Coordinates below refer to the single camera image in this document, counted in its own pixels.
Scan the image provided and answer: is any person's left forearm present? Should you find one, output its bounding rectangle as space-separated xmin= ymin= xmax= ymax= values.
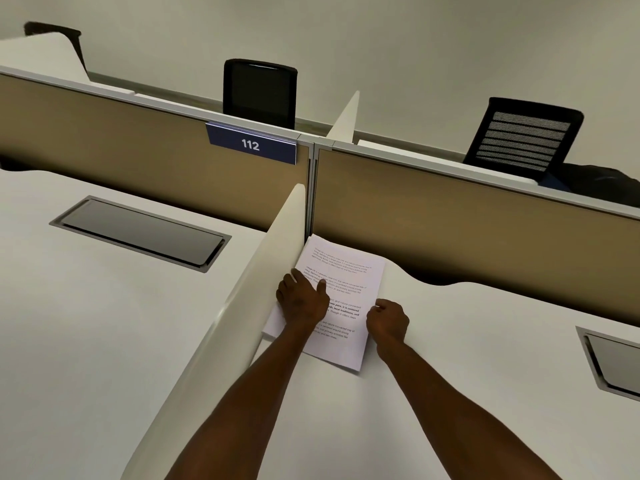
xmin=167 ymin=317 xmax=321 ymax=480

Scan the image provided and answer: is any blue number plate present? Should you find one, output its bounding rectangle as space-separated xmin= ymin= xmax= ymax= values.
xmin=205 ymin=121 xmax=299 ymax=165

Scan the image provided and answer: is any person's left hand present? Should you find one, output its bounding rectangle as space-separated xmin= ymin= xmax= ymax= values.
xmin=275 ymin=268 xmax=331 ymax=328

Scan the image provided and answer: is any black striped mesh office chair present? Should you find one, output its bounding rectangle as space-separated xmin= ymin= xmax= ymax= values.
xmin=462 ymin=97 xmax=585 ymax=185

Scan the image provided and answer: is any beige partition screen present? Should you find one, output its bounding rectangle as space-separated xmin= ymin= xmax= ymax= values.
xmin=309 ymin=144 xmax=640 ymax=325
xmin=0 ymin=66 xmax=313 ymax=233

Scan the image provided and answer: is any white curved divider panel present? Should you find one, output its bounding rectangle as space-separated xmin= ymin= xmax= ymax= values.
xmin=119 ymin=183 xmax=307 ymax=480
xmin=325 ymin=90 xmax=361 ymax=144
xmin=0 ymin=33 xmax=93 ymax=83

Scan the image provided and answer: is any black bag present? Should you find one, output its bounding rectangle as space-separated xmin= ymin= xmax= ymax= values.
xmin=555 ymin=163 xmax=640 ymax=208

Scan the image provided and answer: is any pile of printed white papers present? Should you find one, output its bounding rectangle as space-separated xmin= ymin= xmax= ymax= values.
xmin=262 ymin=233 xmax=387 ymax=373

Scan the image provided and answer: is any grey cable tray lid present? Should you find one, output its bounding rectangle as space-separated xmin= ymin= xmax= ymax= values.
xmin=575 ymin=325 xmax=640 ymax=401
xmin=49 ymin=195 xmax=233 ymax=274

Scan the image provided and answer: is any person's right hand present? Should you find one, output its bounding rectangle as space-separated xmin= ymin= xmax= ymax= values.
xmin=365 ymin=298 xmax=411 ymax=348

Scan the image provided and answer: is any black solid-back office chair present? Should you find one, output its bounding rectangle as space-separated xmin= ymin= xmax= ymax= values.
xmin=222 ymin=58 xmax=299 ymax=131

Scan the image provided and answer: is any person's right forearm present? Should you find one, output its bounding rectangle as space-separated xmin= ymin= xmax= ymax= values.
xmin=375 ymin=338 xmax=563 ymax=480

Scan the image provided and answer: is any white desk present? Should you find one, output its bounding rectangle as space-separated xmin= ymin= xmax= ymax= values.
xmin=207 ymin=254 xmax=640 ymax=480
xmin=0 ymin=168 xmax=269 ymax=480

